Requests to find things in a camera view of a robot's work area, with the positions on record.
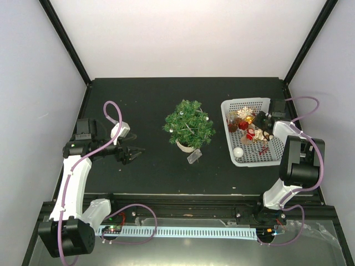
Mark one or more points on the left circuit board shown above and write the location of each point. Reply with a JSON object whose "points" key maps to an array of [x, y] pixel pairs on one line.
{"points": [[112, 229]]}

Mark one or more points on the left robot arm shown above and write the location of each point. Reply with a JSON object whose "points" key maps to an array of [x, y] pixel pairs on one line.
{"points": [[70, 230]]}

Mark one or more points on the white snowflake ornament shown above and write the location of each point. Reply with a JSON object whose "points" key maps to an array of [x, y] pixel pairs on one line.
{"points": [[244, 112]]}

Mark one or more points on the black frame post right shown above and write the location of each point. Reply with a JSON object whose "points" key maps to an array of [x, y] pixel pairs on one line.
{"points": [[310, 39]]}

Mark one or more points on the red santa ornament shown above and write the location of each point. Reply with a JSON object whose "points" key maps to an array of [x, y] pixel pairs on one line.
{"points": [[250, 134]]}

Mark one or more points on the gold bell ornament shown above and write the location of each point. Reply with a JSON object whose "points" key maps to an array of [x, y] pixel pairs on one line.
{"points": [[249, 119]]}

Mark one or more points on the small green christmas tree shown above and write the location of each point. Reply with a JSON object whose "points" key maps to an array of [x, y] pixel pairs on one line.
{"points": [[190, 127]]}

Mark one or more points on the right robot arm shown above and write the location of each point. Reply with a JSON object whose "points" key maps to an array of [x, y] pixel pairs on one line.
{"points": [[301, 167]]}

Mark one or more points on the white slotted cable duct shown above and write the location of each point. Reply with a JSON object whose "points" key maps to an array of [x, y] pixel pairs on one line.
{"points": [[183, 232]]}

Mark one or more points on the black frame post left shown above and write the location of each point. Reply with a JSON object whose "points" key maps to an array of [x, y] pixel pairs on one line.
{"points": [[65, 39]]}

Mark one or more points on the pine cone ornament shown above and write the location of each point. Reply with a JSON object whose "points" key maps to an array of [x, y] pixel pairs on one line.
{"points": [[233, 124]]}

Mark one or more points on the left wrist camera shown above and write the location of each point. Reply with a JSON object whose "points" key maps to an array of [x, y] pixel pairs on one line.
{"points": [[123, 130]]}

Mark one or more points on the right circuit board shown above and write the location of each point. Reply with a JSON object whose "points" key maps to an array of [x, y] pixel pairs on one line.
{"points": [[274, 231]]}

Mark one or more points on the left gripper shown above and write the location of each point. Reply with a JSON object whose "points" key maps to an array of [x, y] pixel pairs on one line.
{"points": [[125, 157]]}

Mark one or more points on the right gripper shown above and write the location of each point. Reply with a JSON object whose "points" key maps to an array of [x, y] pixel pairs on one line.
{"points": [[256, 120]]}

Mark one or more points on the black frame post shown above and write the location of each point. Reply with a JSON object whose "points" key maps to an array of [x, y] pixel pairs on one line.
{"points": [[65, 39], [310, 39]]}

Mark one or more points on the white plastic basket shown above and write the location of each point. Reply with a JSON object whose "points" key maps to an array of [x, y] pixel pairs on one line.
{"points": [[256, 154]]}

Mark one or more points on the red gift box ornament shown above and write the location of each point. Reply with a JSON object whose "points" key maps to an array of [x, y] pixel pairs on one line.
{"points": [[243, 125]]}

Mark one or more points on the large white ball ornament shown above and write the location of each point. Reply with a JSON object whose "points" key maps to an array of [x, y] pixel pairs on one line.
{"points": [[238, 152]]}

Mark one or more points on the circuit board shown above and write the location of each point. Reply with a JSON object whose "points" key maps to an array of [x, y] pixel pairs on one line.
{"points": [[112, 229], [274, 231]]}

